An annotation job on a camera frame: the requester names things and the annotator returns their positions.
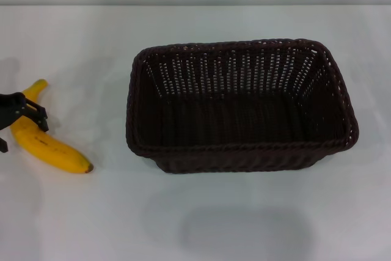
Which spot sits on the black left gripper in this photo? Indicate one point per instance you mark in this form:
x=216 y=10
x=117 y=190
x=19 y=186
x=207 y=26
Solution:
x=9 y=108

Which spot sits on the yellow banana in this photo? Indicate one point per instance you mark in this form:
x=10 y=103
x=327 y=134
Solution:
x=52 y=148

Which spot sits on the dark brown woven basket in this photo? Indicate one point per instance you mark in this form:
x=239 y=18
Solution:
x=241 y=120

